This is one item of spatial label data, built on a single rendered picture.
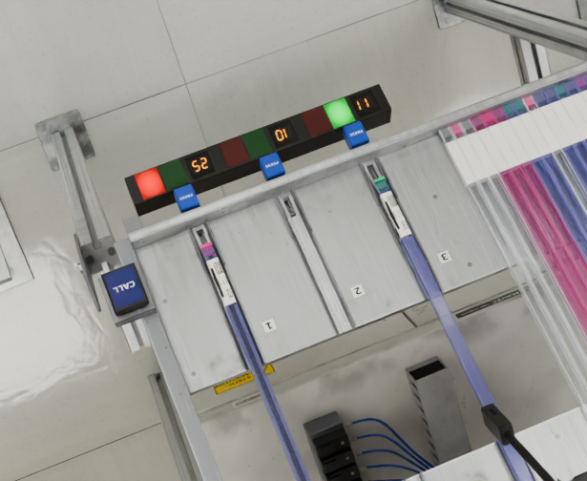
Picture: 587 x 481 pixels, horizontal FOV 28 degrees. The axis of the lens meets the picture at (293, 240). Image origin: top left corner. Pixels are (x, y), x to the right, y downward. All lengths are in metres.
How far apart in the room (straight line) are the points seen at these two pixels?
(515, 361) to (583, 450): 0.41
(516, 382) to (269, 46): 0.77
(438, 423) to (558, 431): 0.36
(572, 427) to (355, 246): 0.32
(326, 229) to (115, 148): 0.79
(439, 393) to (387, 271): 0.32
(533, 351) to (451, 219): 0.38
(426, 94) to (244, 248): 0.91
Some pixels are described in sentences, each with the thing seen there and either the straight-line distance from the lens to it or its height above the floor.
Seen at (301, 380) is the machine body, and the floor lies 0.61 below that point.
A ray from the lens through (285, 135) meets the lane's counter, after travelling 1.48.
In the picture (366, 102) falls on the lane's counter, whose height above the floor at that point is 0.66.
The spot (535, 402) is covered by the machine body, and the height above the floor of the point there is 0.62.
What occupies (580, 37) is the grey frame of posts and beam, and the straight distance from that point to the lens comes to 1.73.
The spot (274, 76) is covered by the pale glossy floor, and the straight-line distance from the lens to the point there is 2.15.
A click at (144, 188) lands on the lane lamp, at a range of 1.46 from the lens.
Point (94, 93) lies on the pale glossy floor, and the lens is 2.11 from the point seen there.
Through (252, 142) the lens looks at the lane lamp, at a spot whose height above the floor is 0.66.
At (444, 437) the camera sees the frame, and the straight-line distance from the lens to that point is 1.70.
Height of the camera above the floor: 2.06
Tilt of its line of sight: 67 degrees down
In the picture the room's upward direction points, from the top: 141 degrees clockwise
